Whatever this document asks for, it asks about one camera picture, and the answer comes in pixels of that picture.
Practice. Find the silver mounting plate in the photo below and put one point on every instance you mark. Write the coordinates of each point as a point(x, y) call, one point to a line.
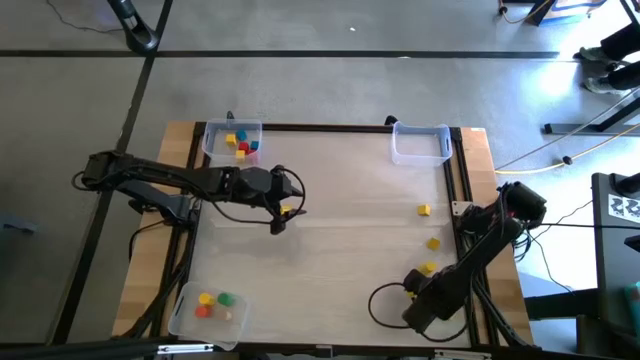
point(461, 208)

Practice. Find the person's shoe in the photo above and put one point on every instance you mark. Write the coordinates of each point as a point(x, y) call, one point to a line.
point(602, 86)
point(592, 52)

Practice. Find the white printed sticker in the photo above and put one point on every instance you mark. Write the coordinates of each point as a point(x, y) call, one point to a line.
point(625, 207)

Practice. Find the black rig bar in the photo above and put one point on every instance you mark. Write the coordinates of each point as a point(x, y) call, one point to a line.
point(75, 350)

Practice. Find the black tripod leg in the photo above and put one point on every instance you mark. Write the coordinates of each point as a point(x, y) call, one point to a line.
point(631, 12)

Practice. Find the black table clamp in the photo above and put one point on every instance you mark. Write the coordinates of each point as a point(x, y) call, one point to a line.
point(390, 120)
point(230, 116)

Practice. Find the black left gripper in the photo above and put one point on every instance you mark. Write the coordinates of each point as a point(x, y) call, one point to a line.
point(260, 185)

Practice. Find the black cabinet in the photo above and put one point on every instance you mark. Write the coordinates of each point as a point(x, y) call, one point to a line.
point(615, 260)

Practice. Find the teal object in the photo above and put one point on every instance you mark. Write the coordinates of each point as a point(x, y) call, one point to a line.
point(634, 300)

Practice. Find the glossy white work board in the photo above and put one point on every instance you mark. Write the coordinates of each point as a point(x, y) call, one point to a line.
point(350, 260)

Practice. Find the yellow wooden block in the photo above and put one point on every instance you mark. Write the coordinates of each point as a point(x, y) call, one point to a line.
point(206, 299)

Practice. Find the blue cardboard box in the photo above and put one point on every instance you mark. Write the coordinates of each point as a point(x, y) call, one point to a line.
point(570, 10)

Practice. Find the black stand base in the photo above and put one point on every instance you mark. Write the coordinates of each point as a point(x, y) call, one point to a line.
point(137, 30)

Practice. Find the silver metal bracket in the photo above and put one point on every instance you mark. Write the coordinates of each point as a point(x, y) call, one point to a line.
point(185, 348)
point(462, 355)

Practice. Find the black floor strip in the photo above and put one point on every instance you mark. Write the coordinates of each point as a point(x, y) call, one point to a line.
point(350, 53)
point(134, 100)

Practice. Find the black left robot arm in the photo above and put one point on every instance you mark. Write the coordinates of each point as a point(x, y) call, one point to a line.
point(165, 172)

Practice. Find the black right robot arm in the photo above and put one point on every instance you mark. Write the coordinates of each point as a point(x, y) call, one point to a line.
point(500, 240)

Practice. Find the orange wooden block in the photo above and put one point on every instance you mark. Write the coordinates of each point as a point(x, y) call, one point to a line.
point(202, 311)

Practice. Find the black aluminium table frame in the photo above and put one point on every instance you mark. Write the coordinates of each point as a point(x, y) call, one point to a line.
point(325, 128)

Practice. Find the green wooden block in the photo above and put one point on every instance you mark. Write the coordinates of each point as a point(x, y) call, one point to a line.
point(226, 299)

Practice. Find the black desk leg bar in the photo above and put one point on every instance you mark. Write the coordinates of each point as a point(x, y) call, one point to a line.
point(575, 128)

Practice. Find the blue wooden cube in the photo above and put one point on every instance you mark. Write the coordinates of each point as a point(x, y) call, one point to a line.
point(241, 135)
point(254, 145)

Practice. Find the person's leg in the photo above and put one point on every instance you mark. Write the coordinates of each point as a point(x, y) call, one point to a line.
point(622, 42)
point(625, 75)

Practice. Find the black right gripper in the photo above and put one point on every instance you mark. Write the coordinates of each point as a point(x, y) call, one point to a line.
point(445, 292)

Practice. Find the grey floor object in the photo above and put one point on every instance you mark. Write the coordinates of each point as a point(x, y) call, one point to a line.
point(17, 222)

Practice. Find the clear plastic bin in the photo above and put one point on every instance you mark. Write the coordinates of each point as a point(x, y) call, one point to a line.
point(210, 332)
point(217, 150)
point(420, 150)

